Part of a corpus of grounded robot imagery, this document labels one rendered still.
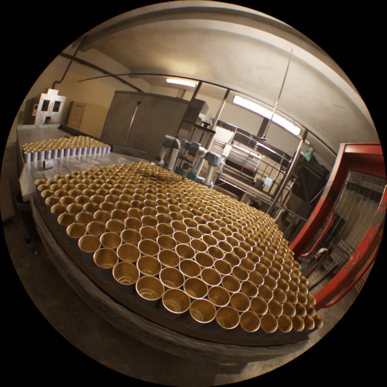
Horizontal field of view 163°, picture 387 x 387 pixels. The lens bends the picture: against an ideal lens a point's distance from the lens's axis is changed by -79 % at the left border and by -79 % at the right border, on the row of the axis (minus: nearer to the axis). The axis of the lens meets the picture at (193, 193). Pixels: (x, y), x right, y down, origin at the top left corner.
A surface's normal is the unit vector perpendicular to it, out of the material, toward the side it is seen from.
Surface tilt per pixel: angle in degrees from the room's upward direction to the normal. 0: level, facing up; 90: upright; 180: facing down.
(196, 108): 90
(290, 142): 90
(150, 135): 90
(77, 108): 90
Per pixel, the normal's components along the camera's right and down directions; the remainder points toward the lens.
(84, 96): 0.90, 0.43
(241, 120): -0.25, 0.25
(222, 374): 0.37, -0.87
